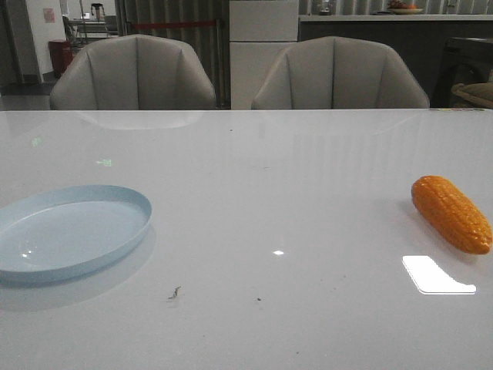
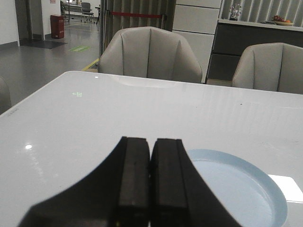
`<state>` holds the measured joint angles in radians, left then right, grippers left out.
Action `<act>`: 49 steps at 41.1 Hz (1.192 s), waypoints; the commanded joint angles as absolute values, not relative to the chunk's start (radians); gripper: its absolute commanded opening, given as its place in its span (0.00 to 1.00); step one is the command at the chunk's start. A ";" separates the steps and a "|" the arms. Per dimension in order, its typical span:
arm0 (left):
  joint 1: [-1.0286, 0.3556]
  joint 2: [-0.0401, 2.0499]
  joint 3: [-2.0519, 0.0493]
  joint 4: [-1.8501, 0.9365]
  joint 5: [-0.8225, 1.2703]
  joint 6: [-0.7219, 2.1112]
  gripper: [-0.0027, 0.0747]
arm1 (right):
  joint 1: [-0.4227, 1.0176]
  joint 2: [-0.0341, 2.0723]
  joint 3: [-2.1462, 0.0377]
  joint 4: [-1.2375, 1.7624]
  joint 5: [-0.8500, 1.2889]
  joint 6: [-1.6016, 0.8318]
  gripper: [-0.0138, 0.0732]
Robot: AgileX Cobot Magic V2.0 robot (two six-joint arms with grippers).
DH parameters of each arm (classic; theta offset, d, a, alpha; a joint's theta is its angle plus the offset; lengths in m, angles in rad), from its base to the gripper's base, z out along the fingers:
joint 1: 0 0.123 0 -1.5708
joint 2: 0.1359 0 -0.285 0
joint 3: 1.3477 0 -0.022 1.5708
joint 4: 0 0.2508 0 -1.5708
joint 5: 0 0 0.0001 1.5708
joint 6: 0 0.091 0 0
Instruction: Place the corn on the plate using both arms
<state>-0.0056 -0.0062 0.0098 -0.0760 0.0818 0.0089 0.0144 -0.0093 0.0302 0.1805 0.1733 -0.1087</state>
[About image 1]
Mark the dark grey counter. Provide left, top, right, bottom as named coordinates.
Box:
left=298, top=15, right=492, bottom=101

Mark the light blue round plate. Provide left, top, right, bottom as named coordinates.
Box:
left=1, top=185, right=153, bottom=284

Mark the orange toy corn cob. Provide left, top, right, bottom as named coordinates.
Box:
left=411, top=175, right=492, bottom=255

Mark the beige upholstered chair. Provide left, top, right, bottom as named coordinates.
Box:
left=251, top=36, right=430, bottom=110
left=49, top=35, right=216, bottom=110

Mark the white cabinet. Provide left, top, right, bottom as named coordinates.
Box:
left=229, top=1, right=299, bottom=109

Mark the fruit bowl on counter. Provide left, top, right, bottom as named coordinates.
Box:
left=387, top=0, right=423, bottom=15

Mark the red barrier belt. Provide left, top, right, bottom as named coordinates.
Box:
left=129, top=20, right=216, bottom=30

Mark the red trash bin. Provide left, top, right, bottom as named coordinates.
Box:
left=49, top=39, right=73, bottom=78

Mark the right beige upholstered chair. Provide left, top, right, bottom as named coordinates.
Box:
left=251, top=36, right=430, bottom=110

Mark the dark armchair with cushion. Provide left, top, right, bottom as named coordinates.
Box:
left=431, top=37, right=492, bottom=108

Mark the left beige upholstered chair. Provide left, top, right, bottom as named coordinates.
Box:
left=49, top=35, right=216, bottom=110

